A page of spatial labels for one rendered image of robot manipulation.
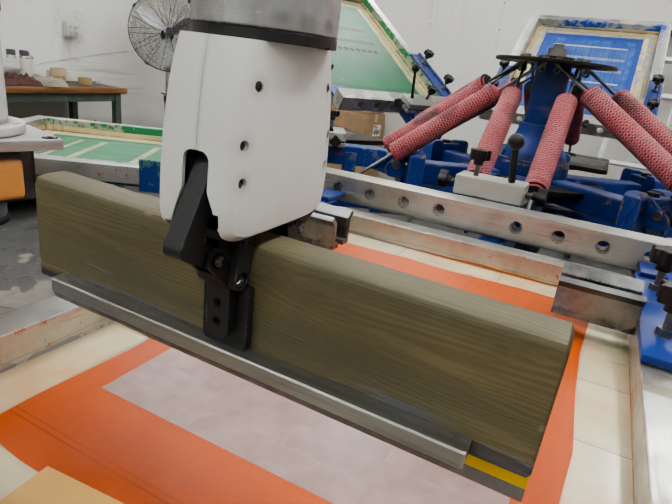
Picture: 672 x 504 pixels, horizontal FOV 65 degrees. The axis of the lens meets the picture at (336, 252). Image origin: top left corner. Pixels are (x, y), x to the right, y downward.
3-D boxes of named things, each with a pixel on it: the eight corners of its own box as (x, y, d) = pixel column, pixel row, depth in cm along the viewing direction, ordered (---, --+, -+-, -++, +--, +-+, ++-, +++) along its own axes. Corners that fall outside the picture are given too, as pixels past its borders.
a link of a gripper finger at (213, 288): (214, 228, 30) (209, 330, 33) (174, 241, 28) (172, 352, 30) (259, 242, 29) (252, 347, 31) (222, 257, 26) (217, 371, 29)
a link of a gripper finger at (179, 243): (230, 106, 27) (259, 184, 31) (134, 209, 23) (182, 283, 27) (249, 109, 27) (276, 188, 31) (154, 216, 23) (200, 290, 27)
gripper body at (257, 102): (263, 18, 33) (252, 193, 37) (134, -9, 24) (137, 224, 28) (373, 29, 30) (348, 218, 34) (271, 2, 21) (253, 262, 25)
